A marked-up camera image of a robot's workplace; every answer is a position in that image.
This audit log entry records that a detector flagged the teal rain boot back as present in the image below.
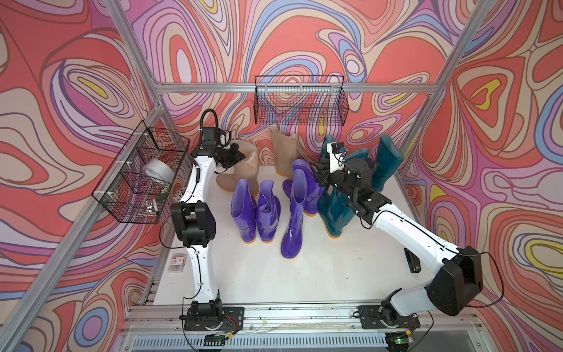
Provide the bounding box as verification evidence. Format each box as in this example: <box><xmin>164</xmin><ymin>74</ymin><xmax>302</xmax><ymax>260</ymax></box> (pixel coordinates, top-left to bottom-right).
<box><xmin>319</xmin><ymin>134</ymin><xmax>335</xmax><ymax>162</ymax></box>

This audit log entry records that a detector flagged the metal pen holder cup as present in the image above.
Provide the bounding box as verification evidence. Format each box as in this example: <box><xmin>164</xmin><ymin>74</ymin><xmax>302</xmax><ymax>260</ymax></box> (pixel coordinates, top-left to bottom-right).
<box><xmin>172</xmin><ymin>188</ymin><xmax>186</xmax><ymax>204</ymax></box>

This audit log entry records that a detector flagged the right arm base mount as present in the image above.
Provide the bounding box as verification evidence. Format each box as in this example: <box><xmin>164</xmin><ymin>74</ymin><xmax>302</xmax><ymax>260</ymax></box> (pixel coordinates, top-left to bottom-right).
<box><xmin>352</xmin><ymin>305</ymin><xmax>421</xmax><ymax>331</ymax></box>

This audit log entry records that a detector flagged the black wire basket left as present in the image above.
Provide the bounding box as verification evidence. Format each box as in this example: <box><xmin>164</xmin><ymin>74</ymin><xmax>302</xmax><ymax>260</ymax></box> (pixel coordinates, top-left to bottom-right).
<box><xmin>92</xmin><ymin>122</ymin><xmax>190</xmax><ymax>224</ymax></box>

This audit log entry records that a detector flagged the beige rain boot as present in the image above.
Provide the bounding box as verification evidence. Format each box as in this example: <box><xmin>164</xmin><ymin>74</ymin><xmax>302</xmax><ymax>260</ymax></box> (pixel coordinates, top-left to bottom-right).
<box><xmin>269</xmin><ymin>126</ymin><xmax>298</xmax><ymax>180</ymax></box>
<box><xmin>216</xmin><ymin>140</ymin><xmax>259</xmax><ymax>197</ymax></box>

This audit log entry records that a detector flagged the teal rain boot far right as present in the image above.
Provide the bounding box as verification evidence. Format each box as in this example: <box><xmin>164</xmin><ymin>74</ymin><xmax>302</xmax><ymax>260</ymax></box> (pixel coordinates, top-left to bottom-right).
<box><xmin>372</xmin><ymin>135</ymin><xmax>404</xmax><ymax>192</ymax></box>

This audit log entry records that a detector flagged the white tape roll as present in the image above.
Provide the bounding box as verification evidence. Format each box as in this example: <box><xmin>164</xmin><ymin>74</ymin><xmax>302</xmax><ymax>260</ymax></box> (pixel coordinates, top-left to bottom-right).
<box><xmin>142</xmin><ymin>158</ymin><xmax>175</xmax><ymax>183</ymax></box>

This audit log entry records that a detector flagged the black wire basket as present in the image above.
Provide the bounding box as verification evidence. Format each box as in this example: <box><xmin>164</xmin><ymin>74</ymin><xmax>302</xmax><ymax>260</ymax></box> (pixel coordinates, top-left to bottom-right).
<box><xmin>92</xmin><ymin>122</ymin><xmax>190</xmax><ymax>224</ymax></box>
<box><xmin>254</xmin><ymin>73</ymin><xmax>349</xmax><ymax>127</ymax></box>

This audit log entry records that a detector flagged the purple rain boot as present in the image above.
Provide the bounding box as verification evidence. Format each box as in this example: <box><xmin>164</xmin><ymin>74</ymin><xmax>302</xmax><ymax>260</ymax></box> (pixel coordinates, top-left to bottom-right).
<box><xmin>293</xmin><ymin>159</ymin><xmax>326</xmax><ymax>216</ymax></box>
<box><xmin>230</xmin><ymin>179</ymin><xmax>257</xmax><ymax>243</ymax></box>
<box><xmin>256</xmin><ymin>180</ymin><xmax>281</xmax><ymax>243</ymax></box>
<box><xmin>281</xmin><ymin>169</ymin><xmax>307</xmax><ymax>259</ymax></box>

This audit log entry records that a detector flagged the purple rain boot back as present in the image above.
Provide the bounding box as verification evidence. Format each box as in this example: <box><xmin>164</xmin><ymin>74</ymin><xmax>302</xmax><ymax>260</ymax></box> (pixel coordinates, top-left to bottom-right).
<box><xmin>293</xmin><ymin>159</ymin><xmax>326</xmax><ymax>216</ymax></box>

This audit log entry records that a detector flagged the black stapler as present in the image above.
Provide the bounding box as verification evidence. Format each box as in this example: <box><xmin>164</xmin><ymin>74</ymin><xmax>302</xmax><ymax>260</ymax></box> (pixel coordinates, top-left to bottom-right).
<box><xmin>404</xmin><ymin>248</ymin><xmax>422</xmax><ymax>274</ymax></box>

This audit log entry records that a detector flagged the teal rain boot centre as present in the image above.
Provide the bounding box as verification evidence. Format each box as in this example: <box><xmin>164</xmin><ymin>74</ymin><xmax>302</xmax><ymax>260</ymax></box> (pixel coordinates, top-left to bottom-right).
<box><xmin>345</xmin><ymin>148</ymin><xmax>369</xmax><ymax>163</ymax></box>

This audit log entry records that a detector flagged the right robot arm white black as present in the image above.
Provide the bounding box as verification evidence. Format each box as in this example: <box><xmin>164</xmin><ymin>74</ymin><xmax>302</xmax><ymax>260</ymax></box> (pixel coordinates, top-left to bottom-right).
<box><xmin>311</xmin><ymin>160</ymin><xmax>483</xmax><ymax>327</ymax></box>

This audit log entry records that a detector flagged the black wire basket back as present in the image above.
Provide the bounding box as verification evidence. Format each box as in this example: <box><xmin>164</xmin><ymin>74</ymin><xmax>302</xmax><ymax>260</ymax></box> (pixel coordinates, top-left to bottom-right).
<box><xmin>254</xmin><ymin>73</ymin><xmax>349</xmax><ymax>127</ymax></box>

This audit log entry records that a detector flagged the small clear box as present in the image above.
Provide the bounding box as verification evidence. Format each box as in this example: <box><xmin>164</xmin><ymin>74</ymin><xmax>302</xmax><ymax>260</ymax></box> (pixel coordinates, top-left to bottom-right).
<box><xmin>168</xmin><ymin>253</ymin><xmax>187</xmax><ymax>274</ymax></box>

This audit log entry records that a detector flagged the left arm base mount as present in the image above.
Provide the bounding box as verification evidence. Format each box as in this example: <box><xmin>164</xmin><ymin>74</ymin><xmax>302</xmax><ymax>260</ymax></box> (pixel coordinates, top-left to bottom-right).
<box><xmin>182</xmin><ymin>302</ymin><xmax>245</xmax><ymax>332</ymax></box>

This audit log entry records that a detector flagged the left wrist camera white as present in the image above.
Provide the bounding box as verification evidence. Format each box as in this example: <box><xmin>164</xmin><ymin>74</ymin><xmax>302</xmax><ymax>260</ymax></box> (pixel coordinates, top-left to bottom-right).
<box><xmin>217</xmin><ymin>129</ymin><xmax>232</xmax><ymax>148</ymax></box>

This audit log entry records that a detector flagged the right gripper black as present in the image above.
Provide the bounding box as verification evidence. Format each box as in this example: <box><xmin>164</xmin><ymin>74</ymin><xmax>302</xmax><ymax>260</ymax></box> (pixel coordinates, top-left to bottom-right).
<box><xmin>308</xmin><ymin>158</ymin><xmax>356</xmax><ymax>201</ymax></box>

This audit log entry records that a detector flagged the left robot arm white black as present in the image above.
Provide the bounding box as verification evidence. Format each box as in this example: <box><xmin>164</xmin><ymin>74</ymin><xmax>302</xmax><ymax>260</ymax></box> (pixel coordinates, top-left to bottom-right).
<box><xmin>172</xmin><ymin>109</ymin><xmax>245</xmax><ymax>304</ymax></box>

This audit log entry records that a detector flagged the purple rain boot front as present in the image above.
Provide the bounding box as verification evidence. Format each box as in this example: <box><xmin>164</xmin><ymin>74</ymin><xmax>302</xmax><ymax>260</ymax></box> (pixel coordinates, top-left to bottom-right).
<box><xmin>281</xmin><ymin>169</ymin><xmax>307</xmax><ymax>259</ymax></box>

